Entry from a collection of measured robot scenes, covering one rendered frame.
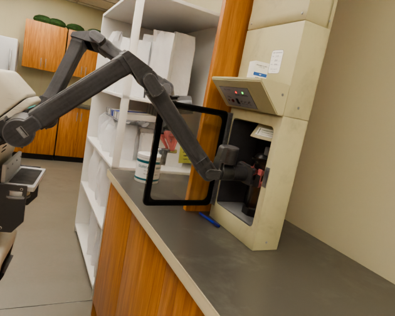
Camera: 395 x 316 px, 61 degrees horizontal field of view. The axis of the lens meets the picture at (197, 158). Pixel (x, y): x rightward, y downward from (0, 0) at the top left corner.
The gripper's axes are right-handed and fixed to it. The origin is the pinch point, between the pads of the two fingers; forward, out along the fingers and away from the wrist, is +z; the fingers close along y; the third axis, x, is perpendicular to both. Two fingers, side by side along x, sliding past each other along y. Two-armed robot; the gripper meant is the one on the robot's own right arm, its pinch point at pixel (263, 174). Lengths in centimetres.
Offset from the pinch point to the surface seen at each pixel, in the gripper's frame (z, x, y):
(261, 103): -14.4, -26.4, -9.1
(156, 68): -11, -39, 114
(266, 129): -6.0, -17.7, -3.8
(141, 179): -28, 21, 61
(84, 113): 0, 33, 486
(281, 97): -11.5, -29.2, -14.9
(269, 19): -8, -56, 4
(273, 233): -2.3, 17.3, -15.1
